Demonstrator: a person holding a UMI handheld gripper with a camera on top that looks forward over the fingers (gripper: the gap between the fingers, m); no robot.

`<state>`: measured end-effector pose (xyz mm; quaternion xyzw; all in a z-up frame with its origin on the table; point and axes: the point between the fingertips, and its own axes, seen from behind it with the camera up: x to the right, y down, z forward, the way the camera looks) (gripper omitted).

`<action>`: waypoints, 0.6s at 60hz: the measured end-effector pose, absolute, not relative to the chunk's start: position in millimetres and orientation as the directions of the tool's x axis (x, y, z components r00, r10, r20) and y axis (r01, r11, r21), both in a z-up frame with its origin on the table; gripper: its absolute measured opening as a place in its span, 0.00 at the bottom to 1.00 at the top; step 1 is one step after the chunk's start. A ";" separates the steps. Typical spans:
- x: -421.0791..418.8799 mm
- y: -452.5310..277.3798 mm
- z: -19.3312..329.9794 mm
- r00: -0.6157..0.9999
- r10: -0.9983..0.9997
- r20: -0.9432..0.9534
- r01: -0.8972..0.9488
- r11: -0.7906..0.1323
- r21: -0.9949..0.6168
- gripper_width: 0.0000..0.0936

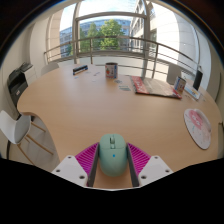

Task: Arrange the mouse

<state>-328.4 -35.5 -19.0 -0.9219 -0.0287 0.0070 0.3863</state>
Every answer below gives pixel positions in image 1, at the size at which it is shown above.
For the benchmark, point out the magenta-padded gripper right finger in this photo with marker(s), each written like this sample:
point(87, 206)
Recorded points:
point(139, 160)

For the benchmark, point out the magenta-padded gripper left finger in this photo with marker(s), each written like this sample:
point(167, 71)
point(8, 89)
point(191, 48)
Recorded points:
point(87, 159)

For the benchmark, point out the mint green computer mouse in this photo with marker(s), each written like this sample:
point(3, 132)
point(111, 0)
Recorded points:
point(112, 156)

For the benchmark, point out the round white pink mouse pad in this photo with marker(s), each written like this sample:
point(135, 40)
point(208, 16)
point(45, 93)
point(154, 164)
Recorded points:
point(198, 128)

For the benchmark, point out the red and dark magazine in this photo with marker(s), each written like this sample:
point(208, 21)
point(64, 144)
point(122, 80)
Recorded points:
point(153, 87)

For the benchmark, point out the white chair with wooden legs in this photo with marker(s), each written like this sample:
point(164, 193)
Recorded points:
point(13, 128)

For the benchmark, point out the black cylindrical speaker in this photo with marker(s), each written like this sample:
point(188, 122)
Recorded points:
point(198, 79)

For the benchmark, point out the black office printer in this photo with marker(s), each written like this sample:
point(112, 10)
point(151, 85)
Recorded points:
point(18, 83)

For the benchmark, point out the metal balcony railing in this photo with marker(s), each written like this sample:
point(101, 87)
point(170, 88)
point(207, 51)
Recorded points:
point(116, 52)

